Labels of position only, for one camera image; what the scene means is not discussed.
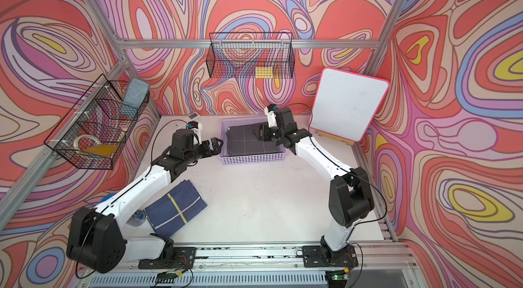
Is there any green circuit board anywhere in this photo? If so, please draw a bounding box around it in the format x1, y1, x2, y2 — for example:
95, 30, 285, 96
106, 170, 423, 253
326, 268, 351, 281
155, 271, 183, 283

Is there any white remote control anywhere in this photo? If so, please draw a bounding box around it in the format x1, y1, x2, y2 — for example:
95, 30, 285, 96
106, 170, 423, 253
188, 112, 200, 121

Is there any aluminium rail frame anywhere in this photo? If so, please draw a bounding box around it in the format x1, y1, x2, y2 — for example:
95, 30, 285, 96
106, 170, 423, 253
70, 241, 428, 287

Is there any green circuit board right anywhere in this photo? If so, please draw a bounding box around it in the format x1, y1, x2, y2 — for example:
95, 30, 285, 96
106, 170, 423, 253
326, 268, 351, 281

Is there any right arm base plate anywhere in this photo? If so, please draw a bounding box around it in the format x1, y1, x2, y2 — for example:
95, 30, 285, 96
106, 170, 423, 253
301, 245, 359, 270

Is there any green circuit board left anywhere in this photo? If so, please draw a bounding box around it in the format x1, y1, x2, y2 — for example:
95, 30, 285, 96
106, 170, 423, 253
155, 271, 183, 283

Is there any blue-lid clear jar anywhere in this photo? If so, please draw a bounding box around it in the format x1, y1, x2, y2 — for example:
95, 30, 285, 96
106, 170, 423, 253
101, 194, 147, 227

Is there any yellow card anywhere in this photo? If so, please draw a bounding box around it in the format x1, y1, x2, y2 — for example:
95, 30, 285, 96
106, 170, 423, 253
84, 144, 118, 157

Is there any clear tape roll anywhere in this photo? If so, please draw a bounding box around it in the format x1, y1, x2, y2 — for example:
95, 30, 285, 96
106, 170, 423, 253
73, 134, 101, 151

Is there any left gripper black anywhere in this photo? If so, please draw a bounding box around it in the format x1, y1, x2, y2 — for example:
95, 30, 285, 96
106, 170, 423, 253
182, 136, 222, 166

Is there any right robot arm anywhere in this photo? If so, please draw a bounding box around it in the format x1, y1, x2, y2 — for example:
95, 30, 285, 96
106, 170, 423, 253
258, 104, 375, 258

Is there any navy yellow-striped pillowcase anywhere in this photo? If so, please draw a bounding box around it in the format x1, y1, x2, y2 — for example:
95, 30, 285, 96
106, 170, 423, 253
145, 180, 207, 238

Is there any yellow sponge pad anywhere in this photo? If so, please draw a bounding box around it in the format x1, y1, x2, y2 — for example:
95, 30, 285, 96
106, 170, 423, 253
255, 66, 274, 79

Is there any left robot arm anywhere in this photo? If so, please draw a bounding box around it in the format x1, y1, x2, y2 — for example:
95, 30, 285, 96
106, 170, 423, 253
65, 127, 223, 274

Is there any purple plastic basket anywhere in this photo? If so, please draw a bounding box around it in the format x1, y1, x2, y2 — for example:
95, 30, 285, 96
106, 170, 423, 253
220, 117, 287, 165

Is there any black wire basket back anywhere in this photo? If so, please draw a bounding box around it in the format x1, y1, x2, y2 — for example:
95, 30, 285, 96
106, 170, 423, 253
206, 31, 296, 79

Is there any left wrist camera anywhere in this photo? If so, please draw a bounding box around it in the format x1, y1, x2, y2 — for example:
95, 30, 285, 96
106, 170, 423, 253
187, 121, 202, 145

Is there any black wire basket left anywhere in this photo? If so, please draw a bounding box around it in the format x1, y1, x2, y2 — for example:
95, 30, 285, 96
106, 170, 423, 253
44, 74, 150, 170

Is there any grey blue sponge block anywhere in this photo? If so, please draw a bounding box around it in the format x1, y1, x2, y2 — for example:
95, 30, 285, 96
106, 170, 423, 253
123, 78, 150, 109

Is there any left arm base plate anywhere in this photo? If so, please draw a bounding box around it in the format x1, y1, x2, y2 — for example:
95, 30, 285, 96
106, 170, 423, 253
138, 247, 196, 270

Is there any wooden easel stand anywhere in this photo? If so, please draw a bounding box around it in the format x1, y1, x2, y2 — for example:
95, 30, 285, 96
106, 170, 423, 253
317, 131, 355, 146

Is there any black wire basket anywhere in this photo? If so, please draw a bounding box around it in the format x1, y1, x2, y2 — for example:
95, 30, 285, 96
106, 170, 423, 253
206, 31, 296, 79
44, 74, 150, 170

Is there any dark grey checked pillowcase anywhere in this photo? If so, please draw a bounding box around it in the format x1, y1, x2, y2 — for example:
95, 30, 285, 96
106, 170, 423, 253
226, 123, 281, 157

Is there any white board pink frame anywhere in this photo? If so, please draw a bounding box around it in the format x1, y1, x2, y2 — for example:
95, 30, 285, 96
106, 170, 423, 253
311, 68, 390, 142

